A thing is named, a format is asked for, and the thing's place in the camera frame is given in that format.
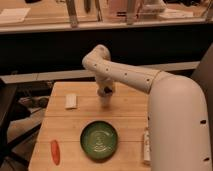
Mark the white tube bottle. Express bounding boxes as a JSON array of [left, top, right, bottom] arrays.
[[143, 128, 150, 165]]

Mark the black furniture at left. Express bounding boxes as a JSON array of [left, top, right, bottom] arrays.
[[0, 78, 43, 168]]

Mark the green ceramic bowl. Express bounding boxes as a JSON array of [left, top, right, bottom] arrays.
[[80, 121, 118, 160]]

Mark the white paper sheet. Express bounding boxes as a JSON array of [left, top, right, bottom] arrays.
[[0, 8, 30, 24]]

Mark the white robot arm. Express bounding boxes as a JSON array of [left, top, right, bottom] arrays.
[[82, 45, 213, 171]]

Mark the white eraser block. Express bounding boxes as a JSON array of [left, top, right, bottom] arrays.
[[65, 94, 77, 109]]

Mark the orange carrot toy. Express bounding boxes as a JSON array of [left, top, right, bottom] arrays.
[[51, 140, 60, 165]]

